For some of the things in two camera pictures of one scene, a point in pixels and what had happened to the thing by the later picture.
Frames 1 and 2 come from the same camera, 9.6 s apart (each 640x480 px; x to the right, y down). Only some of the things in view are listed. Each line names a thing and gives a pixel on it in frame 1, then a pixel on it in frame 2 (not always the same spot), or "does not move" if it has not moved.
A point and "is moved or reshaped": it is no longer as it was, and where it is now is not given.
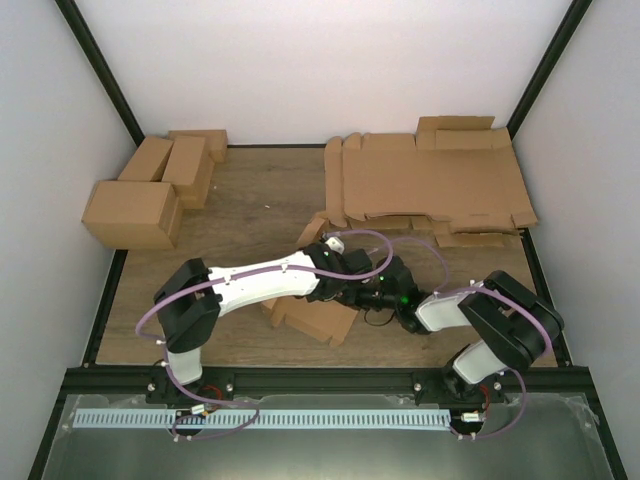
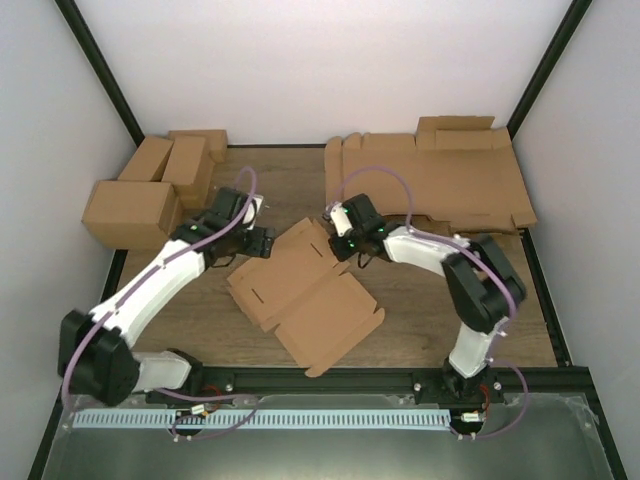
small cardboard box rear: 216,141 does not move
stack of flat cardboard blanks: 456,176 does not move
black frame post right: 561,43 does not move
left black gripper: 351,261 to 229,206
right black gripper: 357,297 to 341,254
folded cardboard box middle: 190,171 does not move
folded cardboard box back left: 148,162 does not move
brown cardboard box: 327,320 is moved or reshaped
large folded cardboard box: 129,214 does not move
